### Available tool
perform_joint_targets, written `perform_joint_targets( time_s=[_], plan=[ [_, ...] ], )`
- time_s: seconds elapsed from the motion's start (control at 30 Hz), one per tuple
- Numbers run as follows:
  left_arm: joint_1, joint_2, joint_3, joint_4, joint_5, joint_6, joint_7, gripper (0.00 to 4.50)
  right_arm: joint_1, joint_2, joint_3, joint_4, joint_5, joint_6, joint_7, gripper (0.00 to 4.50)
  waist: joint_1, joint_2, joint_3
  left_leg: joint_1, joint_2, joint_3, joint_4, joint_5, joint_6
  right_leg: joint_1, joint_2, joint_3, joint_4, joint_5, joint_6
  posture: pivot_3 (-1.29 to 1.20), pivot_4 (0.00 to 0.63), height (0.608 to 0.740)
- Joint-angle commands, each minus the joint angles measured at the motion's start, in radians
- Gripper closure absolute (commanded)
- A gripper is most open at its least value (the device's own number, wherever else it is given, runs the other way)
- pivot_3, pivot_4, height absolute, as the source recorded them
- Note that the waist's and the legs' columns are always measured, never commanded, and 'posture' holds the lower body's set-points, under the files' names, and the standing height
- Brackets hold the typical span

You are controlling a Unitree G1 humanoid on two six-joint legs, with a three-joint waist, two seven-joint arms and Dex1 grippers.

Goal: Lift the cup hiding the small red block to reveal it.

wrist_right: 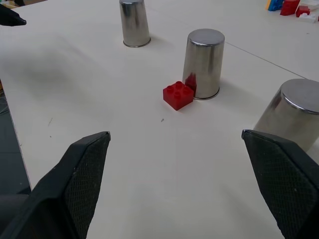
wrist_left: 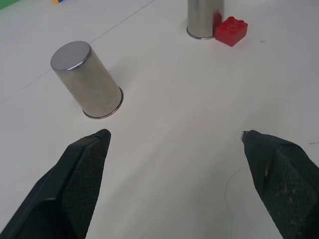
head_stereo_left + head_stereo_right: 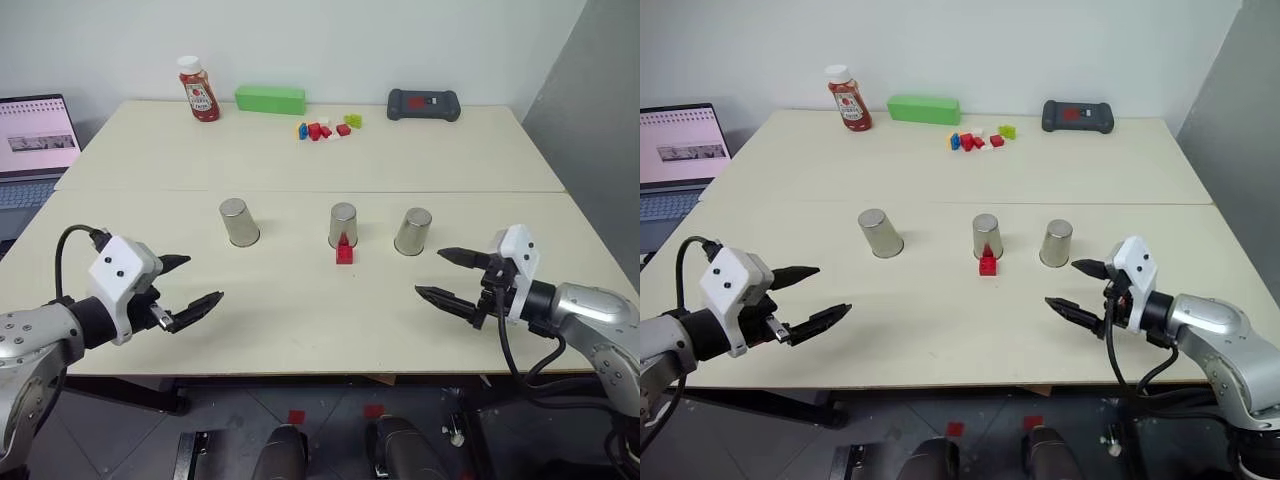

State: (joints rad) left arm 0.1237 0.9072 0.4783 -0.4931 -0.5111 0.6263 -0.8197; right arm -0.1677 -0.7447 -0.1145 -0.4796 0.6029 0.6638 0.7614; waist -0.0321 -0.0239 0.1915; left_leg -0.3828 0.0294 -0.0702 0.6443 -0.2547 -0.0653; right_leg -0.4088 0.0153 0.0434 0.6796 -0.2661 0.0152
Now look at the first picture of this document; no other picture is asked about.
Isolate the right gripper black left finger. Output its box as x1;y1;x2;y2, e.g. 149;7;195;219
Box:
0;131;111;239

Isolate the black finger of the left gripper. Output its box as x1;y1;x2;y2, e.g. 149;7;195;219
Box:
0;3;27;27

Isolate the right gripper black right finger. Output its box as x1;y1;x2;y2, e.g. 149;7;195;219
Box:
241;129;319;239

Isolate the stainless steel cup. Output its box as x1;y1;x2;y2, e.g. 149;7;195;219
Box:
119;0;152;48
182;28;225;101
253;78;319;153

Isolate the red toy building brick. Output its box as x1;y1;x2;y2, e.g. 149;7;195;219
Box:
162;81;194;111

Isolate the white toy building brick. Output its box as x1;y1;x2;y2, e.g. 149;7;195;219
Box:
299;12;317;24

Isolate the small red toy brick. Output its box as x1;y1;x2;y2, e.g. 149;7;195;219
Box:
295;5;311;18

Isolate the large red toy brick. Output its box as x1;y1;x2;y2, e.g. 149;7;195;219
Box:
280;0;301;16

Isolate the blue toy building brick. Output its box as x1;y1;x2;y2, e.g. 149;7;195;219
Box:
269;0;285;11

